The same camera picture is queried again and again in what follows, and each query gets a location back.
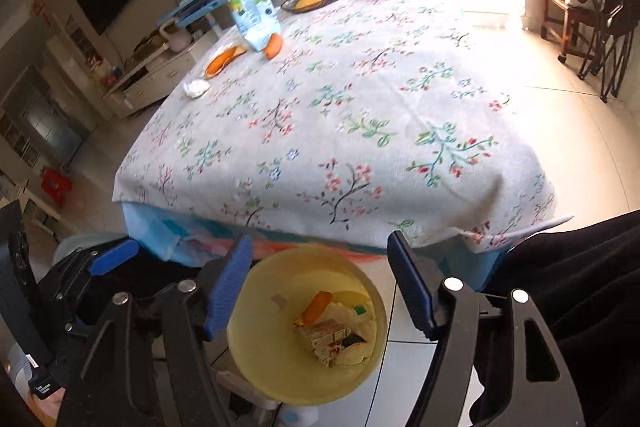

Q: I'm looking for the green juice carton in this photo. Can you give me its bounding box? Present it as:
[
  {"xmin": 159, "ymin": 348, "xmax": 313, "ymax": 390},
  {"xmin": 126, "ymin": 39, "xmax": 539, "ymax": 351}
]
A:
[{"xmin": 223, "ymin": 0, "xmax": 281, "ymax": 52}]

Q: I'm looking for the crushed red white carton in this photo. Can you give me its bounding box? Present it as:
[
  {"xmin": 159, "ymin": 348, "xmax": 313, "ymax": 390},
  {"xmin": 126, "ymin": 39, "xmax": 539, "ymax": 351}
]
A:
[{"xmin": 294, "ymin": 319, "xmax": 353, "ymax": 368}]

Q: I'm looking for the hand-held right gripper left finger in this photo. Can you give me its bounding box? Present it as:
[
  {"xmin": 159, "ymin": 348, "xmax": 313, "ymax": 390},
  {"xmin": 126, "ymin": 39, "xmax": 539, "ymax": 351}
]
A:
[{"xmin": 56, "ymin": 234, "xmax": 254, "ymax": 427}]

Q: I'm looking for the white tissue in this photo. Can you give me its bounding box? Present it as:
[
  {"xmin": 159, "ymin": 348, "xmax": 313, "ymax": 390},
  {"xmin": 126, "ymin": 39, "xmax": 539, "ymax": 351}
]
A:
[{"xmin": 182, "ymin": 79, "xmax": 211, "ymax": 98}]

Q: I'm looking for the brown box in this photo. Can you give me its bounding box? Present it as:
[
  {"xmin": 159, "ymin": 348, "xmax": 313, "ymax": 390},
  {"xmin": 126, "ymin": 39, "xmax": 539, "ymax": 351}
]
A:
[{"xmin": 132, "ymin": 32, "xmax": 168, "ymax": 58}]

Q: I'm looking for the black folding chair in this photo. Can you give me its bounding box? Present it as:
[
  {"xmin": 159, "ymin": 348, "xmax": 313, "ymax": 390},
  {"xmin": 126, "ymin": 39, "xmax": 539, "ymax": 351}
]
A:
[{"xmin": 577, "ymin": 7, "xmax": 633, "ymax": 102}]

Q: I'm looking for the red plastic stool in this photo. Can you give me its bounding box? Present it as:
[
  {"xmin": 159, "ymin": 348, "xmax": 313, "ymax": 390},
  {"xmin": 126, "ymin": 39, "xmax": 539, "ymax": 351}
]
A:
[{"xmin": 40, "ymin": 167, "xmax": 73, "ymax": 208}]

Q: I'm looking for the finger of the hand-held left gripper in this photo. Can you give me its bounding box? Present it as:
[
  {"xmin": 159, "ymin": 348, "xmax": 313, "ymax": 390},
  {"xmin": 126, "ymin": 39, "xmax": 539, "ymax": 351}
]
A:
[{"xmin": 37, "ymin": 238, "xmax": 141, "ymax": 325}]

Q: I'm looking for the yellow plastic bin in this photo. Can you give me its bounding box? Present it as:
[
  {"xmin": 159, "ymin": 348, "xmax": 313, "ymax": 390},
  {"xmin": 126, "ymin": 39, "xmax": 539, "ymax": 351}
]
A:
[{"xmin": 226, "ymin": 244, "xmax": 387, "ymax": 406}]

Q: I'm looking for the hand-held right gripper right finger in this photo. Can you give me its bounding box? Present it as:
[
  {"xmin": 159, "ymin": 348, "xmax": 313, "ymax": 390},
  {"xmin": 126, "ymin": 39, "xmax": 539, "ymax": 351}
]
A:
[{"xmin": 387, "ymin": 230, "xmax": 586, "ymax": 427}]

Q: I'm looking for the red wall ornament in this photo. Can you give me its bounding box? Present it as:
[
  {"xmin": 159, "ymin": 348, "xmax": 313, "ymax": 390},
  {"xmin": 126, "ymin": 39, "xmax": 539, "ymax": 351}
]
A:
[{"xmin": 32, "ymin": 0, "xmax": 53, "ymax": 28}]

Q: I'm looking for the floral white tablecloth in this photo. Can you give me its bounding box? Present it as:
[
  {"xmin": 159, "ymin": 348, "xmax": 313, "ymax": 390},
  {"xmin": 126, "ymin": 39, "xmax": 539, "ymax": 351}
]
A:
[{"xmin": 112, "ymin": 0, "xmax": 558, "ymax": 255}]

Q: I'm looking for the white television stand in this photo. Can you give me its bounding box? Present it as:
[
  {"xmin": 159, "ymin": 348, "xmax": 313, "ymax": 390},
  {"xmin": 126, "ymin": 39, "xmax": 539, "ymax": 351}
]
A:
[{"xmin": 102, "ymin": 29, "xmax": 208, "ymax": 118}]

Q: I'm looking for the clear plastic bag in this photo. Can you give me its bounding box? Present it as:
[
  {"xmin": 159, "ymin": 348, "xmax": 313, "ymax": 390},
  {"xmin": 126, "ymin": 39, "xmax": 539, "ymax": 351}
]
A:
[{"xmin": 330, "ymin": 299, "xmax": 376, "ymax": 333}]

